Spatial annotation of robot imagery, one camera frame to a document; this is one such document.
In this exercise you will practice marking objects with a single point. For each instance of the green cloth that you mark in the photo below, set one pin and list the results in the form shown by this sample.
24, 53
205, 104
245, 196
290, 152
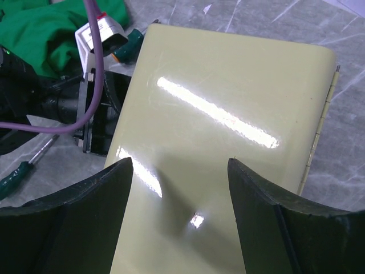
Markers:
42, 33

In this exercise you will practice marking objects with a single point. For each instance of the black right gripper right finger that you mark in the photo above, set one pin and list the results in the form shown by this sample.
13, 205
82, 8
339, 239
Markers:
281, 232

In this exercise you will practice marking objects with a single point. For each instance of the stubby green screwdriver orange cap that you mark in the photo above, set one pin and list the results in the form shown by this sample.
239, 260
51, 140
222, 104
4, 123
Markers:
128, 52

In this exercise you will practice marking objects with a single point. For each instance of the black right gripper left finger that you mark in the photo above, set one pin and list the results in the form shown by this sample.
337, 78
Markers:
74, 230

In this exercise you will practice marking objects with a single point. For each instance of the long green screwdriver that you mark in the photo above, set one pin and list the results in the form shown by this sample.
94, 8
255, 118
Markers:
13, 180

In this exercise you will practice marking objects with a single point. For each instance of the yellow-green metal tool chest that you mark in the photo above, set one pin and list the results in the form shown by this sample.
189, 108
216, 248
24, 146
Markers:
198, 98

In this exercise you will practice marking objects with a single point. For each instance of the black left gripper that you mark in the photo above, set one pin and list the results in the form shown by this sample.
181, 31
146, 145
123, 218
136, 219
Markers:
67, 99

